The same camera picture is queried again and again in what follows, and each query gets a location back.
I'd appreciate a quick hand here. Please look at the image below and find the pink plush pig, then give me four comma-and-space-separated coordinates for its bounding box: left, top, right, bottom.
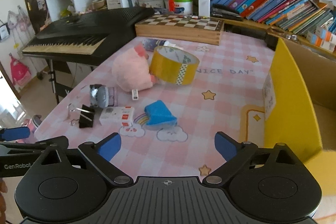
112, 43, 157, 92

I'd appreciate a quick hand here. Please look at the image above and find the yellow cardboard box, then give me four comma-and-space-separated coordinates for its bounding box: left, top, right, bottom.
263, 37, 336, 222

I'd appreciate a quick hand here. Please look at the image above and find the keyboard stand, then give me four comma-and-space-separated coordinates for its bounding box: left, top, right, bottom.
47, 59, 77, 105

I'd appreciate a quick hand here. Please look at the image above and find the pink backpack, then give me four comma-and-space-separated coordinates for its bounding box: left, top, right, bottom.
9, 53, 31, 87

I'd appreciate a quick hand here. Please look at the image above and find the purple starry tube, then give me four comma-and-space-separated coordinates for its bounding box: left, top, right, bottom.
142, 38, 176, 52

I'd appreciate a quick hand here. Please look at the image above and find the black Yamaha keyboard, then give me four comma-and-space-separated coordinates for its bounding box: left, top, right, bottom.
22, 7, 154, 66

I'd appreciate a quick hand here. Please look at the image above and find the wooden chess board box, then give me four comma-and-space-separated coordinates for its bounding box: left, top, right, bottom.
135, 15, 224, 46

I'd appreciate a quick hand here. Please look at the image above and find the white green-lid jar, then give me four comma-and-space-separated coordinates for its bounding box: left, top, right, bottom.
174, 0, 193, 15

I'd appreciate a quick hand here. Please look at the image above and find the black binder clip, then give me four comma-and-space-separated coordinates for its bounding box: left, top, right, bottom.
67, 104, 95, 128

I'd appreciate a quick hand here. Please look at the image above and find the pink checked tablecloth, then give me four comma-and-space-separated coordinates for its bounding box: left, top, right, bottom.
35, 32, 274, 177

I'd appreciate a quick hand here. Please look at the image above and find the blue folded cloth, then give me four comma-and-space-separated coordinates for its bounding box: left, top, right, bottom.
144, 100, 177, 126

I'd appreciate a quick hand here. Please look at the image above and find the white staples box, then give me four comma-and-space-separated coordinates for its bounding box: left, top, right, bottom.
99, 106, 134, 127

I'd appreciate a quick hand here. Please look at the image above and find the white pen holder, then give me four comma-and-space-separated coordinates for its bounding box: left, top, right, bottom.
138, 0, 165, 9

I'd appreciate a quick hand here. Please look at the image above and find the yellow packing tape roll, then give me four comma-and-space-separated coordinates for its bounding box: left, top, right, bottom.
149, 46, 200, 85

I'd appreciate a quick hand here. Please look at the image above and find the row of leaning books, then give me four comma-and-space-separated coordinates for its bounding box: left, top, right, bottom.
210, 0, 335, 36

